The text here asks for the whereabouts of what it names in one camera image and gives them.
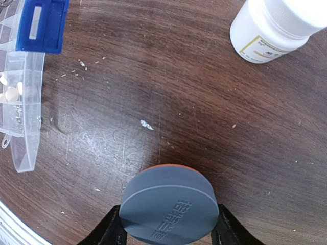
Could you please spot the grey bottle lid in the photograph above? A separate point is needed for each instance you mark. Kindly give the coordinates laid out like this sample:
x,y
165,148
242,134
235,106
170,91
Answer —
x,y
169,204

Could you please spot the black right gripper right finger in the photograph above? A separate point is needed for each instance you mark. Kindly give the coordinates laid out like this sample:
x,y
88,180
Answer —
x,y
228,230

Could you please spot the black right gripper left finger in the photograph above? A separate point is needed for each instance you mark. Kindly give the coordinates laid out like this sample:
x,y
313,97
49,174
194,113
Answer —
x,y
109,231

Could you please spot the clear plastic pill organizer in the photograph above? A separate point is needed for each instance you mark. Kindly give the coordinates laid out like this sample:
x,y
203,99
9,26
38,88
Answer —
x,y
29,31

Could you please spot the front aluminium rail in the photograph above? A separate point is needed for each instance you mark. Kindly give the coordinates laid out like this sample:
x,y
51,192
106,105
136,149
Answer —
x,y
14,231

